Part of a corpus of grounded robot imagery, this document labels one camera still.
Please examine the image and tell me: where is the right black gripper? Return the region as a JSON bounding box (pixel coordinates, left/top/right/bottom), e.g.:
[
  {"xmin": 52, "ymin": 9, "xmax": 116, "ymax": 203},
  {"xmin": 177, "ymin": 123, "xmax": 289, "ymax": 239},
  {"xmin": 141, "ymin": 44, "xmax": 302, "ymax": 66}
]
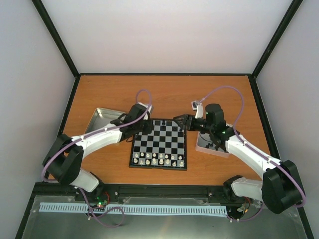
[{"xmin": 173, "ymin": 114, "xmax": 213, "ymax": 134}]

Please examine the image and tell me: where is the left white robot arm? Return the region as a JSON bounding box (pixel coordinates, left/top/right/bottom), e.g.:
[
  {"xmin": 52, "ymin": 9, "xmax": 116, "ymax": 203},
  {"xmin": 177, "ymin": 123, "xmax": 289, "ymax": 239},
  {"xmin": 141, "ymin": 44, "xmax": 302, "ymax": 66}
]
[{"xmin": 41, "ymin": 102, "xmax": 153, "ymax": 201}]

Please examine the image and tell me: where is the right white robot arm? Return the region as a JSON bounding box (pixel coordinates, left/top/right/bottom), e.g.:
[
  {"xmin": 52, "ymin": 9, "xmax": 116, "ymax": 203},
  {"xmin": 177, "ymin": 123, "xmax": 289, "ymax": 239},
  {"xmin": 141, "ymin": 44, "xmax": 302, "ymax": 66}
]
[{"xmin": 173, "ymin": 102, "xmax": 306, "ymax": 214}]

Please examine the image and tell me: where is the left green-lit circuit board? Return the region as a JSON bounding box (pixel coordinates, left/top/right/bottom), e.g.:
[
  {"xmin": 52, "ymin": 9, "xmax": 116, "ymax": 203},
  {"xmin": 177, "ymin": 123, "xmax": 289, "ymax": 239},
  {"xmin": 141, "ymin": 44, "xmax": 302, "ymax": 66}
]
[{"xmin": 90, "ymin": 192, "xmax": 110, "ymax": 212}]

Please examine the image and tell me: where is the black and silver chessboard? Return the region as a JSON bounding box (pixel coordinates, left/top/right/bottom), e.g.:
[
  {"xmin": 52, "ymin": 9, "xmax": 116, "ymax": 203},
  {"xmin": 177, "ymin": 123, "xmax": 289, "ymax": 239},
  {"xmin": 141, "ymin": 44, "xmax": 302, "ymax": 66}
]
[{"xmin": 129, "ymin": 119, "xmax": 187, "ymax": 171}]

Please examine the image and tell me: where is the right pink tray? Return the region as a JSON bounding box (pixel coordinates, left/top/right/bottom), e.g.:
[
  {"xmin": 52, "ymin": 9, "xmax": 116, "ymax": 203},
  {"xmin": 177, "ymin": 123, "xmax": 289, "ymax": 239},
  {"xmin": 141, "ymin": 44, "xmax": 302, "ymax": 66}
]
[{"xmin": 195, "ymin": 132, "xmax": 230, "ymax": 158}]

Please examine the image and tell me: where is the left metal tray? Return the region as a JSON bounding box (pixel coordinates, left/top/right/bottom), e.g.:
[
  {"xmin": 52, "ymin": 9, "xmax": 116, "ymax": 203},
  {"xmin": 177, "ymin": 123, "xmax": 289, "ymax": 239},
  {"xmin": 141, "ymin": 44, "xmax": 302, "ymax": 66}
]
[{"xmin": 85, "ymin": 108, "xmax": 124, "ymax": 133}]

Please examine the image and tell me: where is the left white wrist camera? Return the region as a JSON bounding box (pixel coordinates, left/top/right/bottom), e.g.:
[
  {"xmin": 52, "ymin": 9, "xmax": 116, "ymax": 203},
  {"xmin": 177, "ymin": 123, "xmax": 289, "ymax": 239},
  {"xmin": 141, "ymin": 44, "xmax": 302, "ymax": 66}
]
[{"xmin": 138, "ymin": 102, "xmax": 154, "ymax": 115}]

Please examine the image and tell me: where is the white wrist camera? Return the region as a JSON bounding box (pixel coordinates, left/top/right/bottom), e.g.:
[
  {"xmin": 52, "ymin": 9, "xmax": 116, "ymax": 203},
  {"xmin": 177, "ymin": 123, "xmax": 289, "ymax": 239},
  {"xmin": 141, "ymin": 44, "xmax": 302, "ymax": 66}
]
[
  {"xmin": 138, "ymin": 102, "xmax": 154, "ymax": 115},
  {"xmin": 191, "ymin": 101, "xmax": 204, "ymax": 119}
]

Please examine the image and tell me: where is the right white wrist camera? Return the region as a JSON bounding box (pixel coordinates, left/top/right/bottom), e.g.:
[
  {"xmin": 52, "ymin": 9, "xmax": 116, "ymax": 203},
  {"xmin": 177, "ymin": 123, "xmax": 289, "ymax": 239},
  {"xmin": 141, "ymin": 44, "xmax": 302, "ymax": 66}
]
[{"xmin": 191, "ymin": 101, "xmax": 204, "ymax": 119}]

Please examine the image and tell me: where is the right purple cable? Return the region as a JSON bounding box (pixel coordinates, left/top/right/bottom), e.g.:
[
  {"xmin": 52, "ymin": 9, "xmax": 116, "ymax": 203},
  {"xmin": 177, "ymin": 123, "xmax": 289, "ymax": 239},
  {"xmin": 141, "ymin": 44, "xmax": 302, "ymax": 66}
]
[{"xmin": 199, "ymin": 86, "xmax": 307, "ymax": 223}]

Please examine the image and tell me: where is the black aluminium frame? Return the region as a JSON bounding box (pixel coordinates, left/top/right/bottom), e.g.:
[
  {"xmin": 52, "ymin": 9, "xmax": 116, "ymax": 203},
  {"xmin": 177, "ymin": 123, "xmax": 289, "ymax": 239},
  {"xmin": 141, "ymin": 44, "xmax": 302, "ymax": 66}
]
[{"xmin": 14, "ymin": 0, "xmax": 315, "ymax": 239}]

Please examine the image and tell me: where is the light blue cable duct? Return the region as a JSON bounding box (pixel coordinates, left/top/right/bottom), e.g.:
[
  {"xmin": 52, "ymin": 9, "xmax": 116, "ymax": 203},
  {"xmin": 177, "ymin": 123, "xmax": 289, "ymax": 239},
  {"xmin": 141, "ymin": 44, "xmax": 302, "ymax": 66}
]
[{"xmin": 38, "ymin": 202, "xmax": 227, "ymax": 217}]

